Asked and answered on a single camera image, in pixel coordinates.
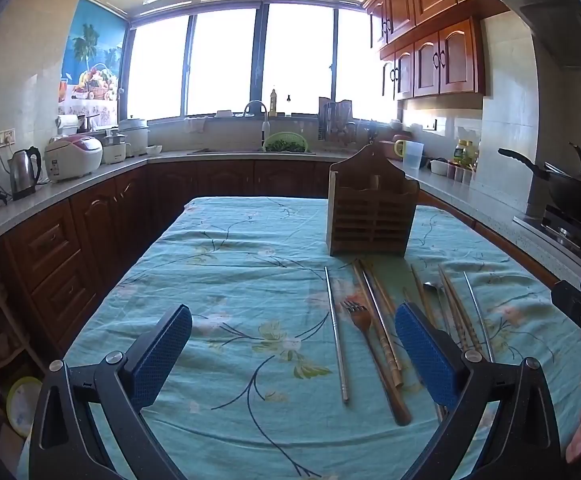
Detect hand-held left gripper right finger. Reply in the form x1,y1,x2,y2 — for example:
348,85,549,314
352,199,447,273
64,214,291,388
395,301,561,480

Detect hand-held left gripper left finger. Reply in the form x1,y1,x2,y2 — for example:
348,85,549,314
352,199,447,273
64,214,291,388
29,304,194,480

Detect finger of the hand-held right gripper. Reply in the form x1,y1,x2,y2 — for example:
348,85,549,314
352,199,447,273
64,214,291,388
551,280,581,375

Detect wooden handle fork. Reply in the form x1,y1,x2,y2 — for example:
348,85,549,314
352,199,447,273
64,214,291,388
341,300,412,427

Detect metal chopstick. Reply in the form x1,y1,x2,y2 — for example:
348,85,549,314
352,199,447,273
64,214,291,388
324,266,350,404
463,271,496,364
361,267,397,370

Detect wooden utensil holder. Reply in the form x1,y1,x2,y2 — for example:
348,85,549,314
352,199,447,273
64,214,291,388
327,144,420,258

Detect gas stove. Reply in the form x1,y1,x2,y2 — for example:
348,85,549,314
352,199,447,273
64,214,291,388
513,204,581,267

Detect black wok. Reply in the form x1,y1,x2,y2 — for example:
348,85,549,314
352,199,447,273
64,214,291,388
498,142,581,222

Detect floral teal tablecloth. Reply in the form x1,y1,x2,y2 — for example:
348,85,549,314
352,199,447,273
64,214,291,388
18,195,581,480

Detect wooden base cabinets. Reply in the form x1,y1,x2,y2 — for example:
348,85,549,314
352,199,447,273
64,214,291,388
0,159,561,362

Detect pale yellow round plate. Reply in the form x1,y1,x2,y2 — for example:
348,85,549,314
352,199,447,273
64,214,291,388
6,376,44,439

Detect row of spice jars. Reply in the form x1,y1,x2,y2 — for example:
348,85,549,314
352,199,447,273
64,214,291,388
448,162,474,185

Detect cooking oil bottles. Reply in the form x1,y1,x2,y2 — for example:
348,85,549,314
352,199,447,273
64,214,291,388
454,140,479,169

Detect grey kitchen countertop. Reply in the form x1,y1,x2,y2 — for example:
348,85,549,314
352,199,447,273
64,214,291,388
0,146,581,283

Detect small white steamer pot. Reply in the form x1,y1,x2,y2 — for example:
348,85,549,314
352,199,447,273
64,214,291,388
101,129,132,165

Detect kitchen sink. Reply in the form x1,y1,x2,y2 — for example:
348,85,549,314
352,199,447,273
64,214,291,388
190,146,317,156

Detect white pink rice cooker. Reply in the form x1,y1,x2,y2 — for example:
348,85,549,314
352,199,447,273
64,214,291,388
44,135,104,182

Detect large white cooker pot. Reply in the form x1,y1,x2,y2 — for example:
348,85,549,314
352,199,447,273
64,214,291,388
119,116,150,157

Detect steel electric kettle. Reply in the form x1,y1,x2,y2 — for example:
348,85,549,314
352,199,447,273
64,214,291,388
8,146,42,201

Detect green colander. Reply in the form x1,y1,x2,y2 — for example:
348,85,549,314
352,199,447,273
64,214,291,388
263,132,309,154

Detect dish drying rack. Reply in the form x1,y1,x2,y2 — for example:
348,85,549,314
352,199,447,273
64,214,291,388
318,97,359,149

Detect paper towel roll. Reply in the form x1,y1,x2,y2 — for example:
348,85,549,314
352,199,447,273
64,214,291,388
56,114,82,136

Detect curved steel faucet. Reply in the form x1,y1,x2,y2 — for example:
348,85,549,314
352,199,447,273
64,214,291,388
243,100,272,152

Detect steel range hood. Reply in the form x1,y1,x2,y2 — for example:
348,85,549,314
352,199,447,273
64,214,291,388
491,0,581,69

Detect kitchen window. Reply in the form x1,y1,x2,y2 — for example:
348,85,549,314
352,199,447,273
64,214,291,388
125,2,397,123

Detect clear pitcher green handle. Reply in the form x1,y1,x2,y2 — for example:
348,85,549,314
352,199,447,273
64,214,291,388
394,139,425,171

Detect wooden wall cabinets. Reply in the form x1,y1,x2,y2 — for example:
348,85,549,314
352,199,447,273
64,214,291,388
363,0,541,102

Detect tropical fruit wall poster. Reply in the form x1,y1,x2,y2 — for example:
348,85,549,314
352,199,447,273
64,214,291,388
59,0,127,128

